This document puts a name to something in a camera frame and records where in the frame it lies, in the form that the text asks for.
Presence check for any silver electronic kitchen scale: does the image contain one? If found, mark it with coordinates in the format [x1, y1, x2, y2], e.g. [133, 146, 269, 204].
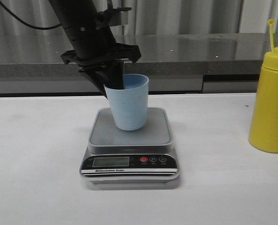
[80, 107, 180, 183]

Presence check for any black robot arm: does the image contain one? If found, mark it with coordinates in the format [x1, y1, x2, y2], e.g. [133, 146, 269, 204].
[50, 0, 141, 96]

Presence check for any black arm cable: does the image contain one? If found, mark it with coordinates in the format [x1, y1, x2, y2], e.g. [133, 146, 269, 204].
[0, 0, 62, 30]

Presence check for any yellow squeeze bottle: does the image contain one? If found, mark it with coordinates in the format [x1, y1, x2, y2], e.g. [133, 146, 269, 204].
[249, 19, 278, 153]

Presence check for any grey pleated curtain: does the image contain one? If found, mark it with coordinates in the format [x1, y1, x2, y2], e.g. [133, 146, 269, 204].
[0, 0, 278, 36]

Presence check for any grey stone counter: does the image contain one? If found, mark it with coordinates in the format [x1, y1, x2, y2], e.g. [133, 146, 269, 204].
[0, 33, 270, 96]

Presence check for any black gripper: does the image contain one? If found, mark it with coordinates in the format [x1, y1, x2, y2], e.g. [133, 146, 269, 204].
[61, 35, 141, 99]

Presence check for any light blue plastic cup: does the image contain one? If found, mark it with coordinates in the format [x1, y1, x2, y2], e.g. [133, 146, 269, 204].
[105, 74, 149, 131]

